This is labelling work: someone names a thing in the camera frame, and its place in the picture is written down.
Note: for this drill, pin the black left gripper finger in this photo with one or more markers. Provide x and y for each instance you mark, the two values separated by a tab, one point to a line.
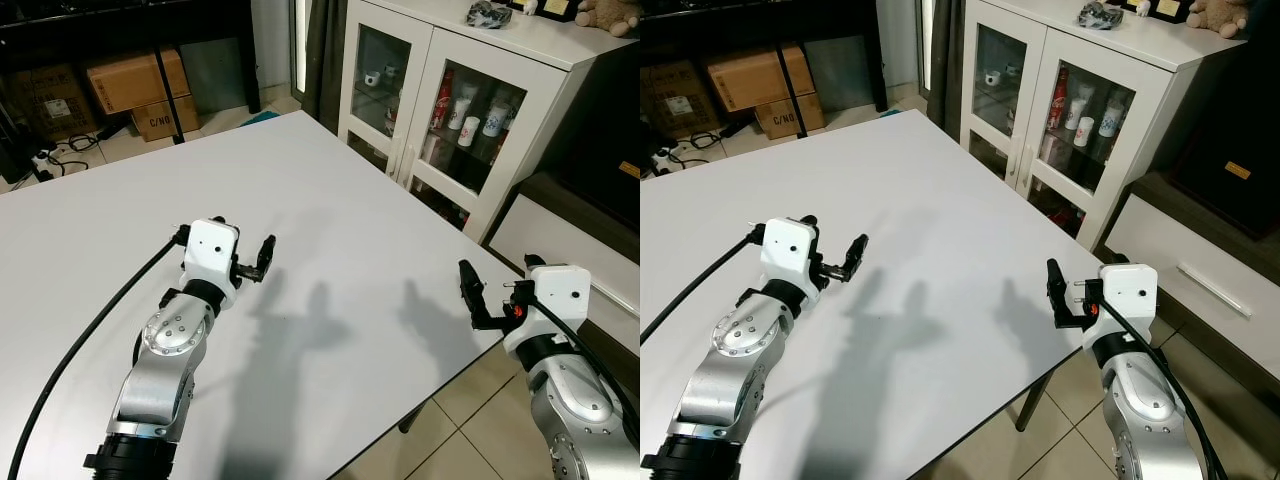
266	256
857	257

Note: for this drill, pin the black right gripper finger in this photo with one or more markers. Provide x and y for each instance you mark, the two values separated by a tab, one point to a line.
1056	285
470	285

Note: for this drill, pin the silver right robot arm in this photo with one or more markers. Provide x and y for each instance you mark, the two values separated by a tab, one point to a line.
1140	420
575	400

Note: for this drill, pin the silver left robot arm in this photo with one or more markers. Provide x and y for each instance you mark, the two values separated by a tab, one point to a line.
725	360
165	350

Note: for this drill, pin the low white drawer unit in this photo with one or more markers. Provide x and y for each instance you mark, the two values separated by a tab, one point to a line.
1200	260
560	245

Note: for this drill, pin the black table leg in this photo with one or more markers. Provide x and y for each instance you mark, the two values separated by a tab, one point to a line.
1035	402
414	418

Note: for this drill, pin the small white cup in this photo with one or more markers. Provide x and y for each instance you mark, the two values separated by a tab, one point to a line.
1085	133
469	133

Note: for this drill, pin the small printed cardboard box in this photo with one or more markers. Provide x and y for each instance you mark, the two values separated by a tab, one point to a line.
165	122
790	118

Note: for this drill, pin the white blue printed cup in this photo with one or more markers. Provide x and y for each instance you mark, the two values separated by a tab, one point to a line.
497	118
1114	116

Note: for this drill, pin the thin black pole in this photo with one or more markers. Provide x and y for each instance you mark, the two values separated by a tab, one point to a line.
170	95
793	95

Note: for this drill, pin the tall white cup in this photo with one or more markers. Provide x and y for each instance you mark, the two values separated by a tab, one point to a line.
1082	100
466	103

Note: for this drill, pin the red cola bottle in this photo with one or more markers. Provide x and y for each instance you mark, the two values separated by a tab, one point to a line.
442	100
1056	100

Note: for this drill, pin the white power strip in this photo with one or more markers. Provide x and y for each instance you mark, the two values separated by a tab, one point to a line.
45	165
665	160

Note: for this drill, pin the black speaker cabinet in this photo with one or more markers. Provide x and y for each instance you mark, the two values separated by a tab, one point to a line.
1240	110
610	140

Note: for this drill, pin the large brown cardboard box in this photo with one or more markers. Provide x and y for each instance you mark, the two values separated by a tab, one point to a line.
130	80
755	78

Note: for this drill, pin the white mug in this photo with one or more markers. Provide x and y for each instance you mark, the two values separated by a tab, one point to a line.
372	78
994	78

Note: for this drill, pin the dark curtain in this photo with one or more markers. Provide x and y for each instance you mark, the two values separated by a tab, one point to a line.
945	60
325	50

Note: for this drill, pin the dark labelled cardboard box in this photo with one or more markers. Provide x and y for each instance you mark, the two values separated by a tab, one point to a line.
680	100
50	100

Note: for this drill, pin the white glass door cabinet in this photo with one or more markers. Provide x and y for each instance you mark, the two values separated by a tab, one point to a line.
500	35
1130	35

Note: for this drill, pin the black shelf unit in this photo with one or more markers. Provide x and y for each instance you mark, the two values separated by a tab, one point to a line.
740	25
100	25

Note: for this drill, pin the grey crumpled object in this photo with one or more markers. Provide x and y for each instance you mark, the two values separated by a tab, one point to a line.
1102	15
490	14

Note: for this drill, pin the gold plaque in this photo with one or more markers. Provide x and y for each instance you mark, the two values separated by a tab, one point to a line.
1168	8
560	8

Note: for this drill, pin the brown teddy bear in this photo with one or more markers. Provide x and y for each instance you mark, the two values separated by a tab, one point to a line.
608	15
1218	15

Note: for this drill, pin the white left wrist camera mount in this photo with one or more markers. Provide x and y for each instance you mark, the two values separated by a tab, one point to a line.
210	245
790	250

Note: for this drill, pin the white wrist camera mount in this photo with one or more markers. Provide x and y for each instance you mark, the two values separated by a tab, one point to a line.
790	250
1130	295
210	245
560	295

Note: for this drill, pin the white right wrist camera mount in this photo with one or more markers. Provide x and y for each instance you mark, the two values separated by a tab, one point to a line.
560	295
1130	295

